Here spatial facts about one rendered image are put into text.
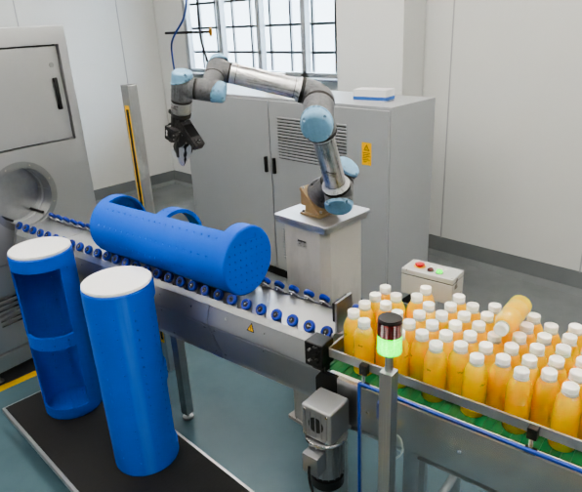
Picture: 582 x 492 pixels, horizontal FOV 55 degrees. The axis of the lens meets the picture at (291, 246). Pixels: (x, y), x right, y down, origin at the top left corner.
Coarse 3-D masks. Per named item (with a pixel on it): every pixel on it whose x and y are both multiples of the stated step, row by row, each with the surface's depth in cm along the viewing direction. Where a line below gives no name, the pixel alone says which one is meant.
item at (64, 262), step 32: (64, 256) 260; (32, 288) 279; (64, 288) 262; (32, 320) 281; (64, 320) 293; (32, 352) 275; (64, 352) 299; (64, 384) 305; (96, 384) 290; (64, 416) 282
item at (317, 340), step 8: (312, 336) 185; (320, 336) 185; (328, 336) 184; (312, 344) 181; (320, 344) 180; (328, 344) 182; (312, 352) 180; (320, 352) 180; (328, 352) 183; (312, 360) 182; (320, 360) 181; (328, 360) 184; (320, 368) 182; (328, 368) 185
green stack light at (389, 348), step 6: (378, 336) 144; (378, 342) 144; (384, 342) 142; (390, 342) 142; (396, 342) 142; (378, 348) 145; (384, 348) 143; (390, 348) 142; (396, 348) 143; (384, 354) 144; (390, 354) 143; (396, 354) 143
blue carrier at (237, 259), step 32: (96, 224) 259; (128, 224) 246; (160, 224) 235; (192, 224) 227; (128, 256) 254; (160, 256) 234; (192, 256) 221; (224, 256) 211; (256, 256) 226; (224, 288) 219
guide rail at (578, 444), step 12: (348, 360) 178; (360, 360) 174; (372, 372) 173; (408, 384) 166; (420, 384) 163; (444, 396) 159; (456, 396) 156; (468, 408) 155; (480, 408) 153; (492, 408) 151; (504, 420) 149; (516, 420) 147; (540, 432) 144; (552, 432) 142; (564, 444) 141; (576, 444) 139
